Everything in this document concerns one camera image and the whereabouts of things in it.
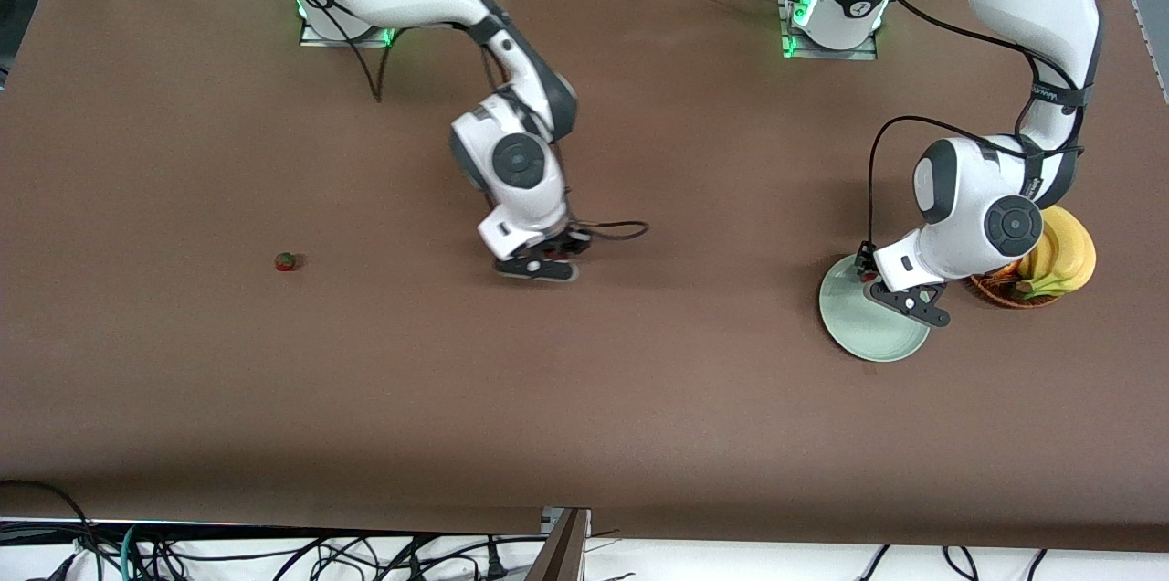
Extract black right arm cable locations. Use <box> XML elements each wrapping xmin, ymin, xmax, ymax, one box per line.
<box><xmin>260</xmin><ymin>0</ymin><xmax>649</xmax><ymax>242</ymax></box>

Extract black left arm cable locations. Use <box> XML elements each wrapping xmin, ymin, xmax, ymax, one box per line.
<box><xmin>858</xmin><ymin>0</ymin><xmax>1088</xmax><ymax>253</ymax></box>

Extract thick black cable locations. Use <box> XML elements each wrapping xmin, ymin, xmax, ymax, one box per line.
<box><xmin>0</xmin><ymin>479</ymin><xmax>103</xmax><ymax>581</ymax></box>

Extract brown wicker basket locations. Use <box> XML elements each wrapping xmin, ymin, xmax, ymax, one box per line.
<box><xmin>964</xmin><ymin>261</ymin><xmax>1060</xmax><ymax>310</ymax></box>

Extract pale green round plate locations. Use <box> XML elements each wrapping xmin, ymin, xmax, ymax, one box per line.
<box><xmin>818</xmin><ymin>252</ymin><xmax>932</xmax><ymax>364</ymax></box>

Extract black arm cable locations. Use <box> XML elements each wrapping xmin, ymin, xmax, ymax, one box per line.
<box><xmin>858</xmin><ymin>0</ymin><xmax>1088</xmax><ymax>253</ymax></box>
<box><xmin>260</xmin><ymin>0</ymin><xmax>649</xmax><ymax>242</ymax></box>

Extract large yellow banana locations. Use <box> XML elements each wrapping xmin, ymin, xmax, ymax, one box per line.
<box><xmin>1023</xmin><ymin>205</ymin><xmax>1097</xmax><ymax>300</ymax></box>

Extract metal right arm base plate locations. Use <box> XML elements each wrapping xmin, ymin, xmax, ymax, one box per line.
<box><xmin>300</xmin><ymin>15</ymin><xmax>395</xmax><ymax>48</ymax></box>

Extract metal frame post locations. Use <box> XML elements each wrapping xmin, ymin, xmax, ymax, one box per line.
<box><xmin>525</xmin><ymin>506</ymin><xmax>593</xmax><ymax>581</ymax></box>

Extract large table cover mat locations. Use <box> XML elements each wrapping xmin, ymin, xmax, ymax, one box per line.
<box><xmin>0</xmin><ymin>0</ymin><xmax>1169</xmax><ymax>555</ymax></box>

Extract tangled black cables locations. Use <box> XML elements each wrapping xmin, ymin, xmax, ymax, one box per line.
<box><xmin>137</xmin><ymin>533</ymin><xmax>512</xmax><ymax>581</ymax></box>

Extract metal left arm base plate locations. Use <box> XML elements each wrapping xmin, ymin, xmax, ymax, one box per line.
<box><xmin>776</xmin><ymin>0</ymin><xmax>879</xmax><ymax>61</ymax></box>

